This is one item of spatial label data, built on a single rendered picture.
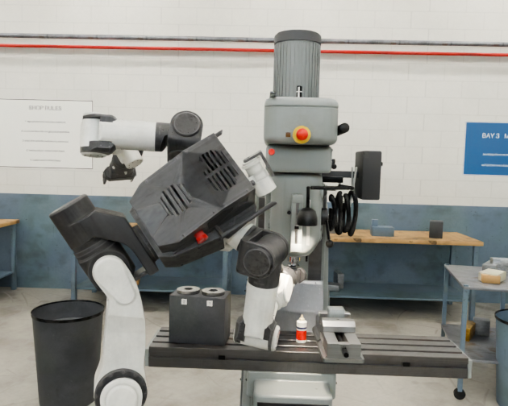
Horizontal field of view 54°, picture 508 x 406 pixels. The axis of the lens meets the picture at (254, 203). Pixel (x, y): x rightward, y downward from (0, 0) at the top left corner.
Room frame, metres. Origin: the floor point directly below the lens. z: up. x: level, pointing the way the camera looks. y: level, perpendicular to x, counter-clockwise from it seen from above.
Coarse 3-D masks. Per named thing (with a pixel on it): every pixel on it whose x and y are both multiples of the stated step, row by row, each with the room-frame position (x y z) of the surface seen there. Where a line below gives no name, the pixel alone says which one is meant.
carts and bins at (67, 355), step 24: (504, 264) 3.80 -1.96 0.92; (480, 288) 3.41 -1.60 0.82; (504, 288) 3.39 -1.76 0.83; (48, 312) 3.43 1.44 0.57; (72, 312) 3.53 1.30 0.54; (96, 312) 3.49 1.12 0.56; (504, 312) 3.58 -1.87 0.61; (48, 336) 3.09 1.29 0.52; (72, 336) 3.11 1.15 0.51; (96, 336) 3.25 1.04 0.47; (456, 336) 3.88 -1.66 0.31; (480, 336) 3.90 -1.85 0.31; (504, 336) 3.31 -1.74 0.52; (48, 360) 3.10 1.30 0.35; (72, 360) 3.12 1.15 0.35; (96, 360) 3.27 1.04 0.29; (480, 360) 3.40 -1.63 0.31; (504, 360) 3.31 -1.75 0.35; (48, 384) 3.12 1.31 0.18; (72, 384) 3.13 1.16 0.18; (504, 384) 3.31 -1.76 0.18
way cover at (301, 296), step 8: (304, 280) 2.28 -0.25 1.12; (312, 280) 2.28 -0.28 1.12; (320, 280) 2.28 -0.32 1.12; (296, 288) 2.26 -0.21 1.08; (304, 288) 2.26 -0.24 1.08; (312, 288) 2.26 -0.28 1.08; (320, 288) 2.26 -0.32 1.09; (296, 296) 2.25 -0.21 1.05; (304, 296) 2.25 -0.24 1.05; (312, 296) 2.25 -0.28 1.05; (320, 296) 2.24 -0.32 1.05; (288, 304) 2.23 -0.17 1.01; (296, 304) 2.23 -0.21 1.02; (304, 304) 2.23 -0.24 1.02; (312, 304) 2.23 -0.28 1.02; (320, 304) 2.23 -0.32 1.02; (280, 312) 2.21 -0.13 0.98; (288, 312) 2.21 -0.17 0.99; (296, 312) 2.21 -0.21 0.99; (304, 312) 2.21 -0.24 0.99; (312, 312) 2.21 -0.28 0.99; (280, 320) 2.19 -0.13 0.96; (288, 320) 2.18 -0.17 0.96; (296, 320) 2.19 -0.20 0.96; (312, 320) 2.19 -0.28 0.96; (280, 328) 2.16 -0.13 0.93; (288, 328) 2.16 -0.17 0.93; (296, 328) 2.16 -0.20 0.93
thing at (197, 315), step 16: (192, 288) 1.93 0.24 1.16; (208, 288) 1.93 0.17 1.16; (176, 304) 1.86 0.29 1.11; (192, 304) 1.85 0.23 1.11; (208, 304) 1.84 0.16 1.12; (224, 304) 1.84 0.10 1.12; (176, 320) 1.86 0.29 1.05; (192, 320) 1.85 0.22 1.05; (208, 320) 1.84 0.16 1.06; (224, 320) 1.84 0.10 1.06; (176, 336) 1.86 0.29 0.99; (192, 336) 1.85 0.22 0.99; (208, 336) 1.84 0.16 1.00; (224, 336) 1.84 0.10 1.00
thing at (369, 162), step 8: (360, 152) 2.17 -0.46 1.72; (368, 152) 2.11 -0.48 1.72; (376, 152) 2.11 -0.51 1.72; (360, 160) 2.16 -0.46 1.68; (368, 160) 2.11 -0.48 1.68; (376, 160) 2.11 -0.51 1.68; (360, 168) 2.15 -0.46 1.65; (368, 168) 2.11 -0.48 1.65; (376, 168) 2.11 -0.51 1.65; (360, 176) 2.14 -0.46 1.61; (368, 176) 2.11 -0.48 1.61; (376, 176) 2.11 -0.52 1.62; (360, 184) 2.13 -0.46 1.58; (368, 184) 2.11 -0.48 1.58; (376, 184) 2.11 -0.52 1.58; (360, 192) 2.12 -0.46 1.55; (368, 192) 2.11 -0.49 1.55; (376, 192) 2.11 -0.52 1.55; (376, 200) 2.11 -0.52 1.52
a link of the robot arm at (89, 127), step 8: (88, 120) 1.50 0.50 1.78; (96, 120) 1.50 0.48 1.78; (80, 128) 1.55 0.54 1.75; (88, 128) 1.50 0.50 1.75; (96, 128) 1.50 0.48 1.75; (80, 136) 1.53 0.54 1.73; (88, 136) 1.49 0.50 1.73; (96, 136) 1.49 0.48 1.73; (80, 144) 1.52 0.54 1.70; (88, 144) 1.49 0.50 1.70; (80, 152) 1.53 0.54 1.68
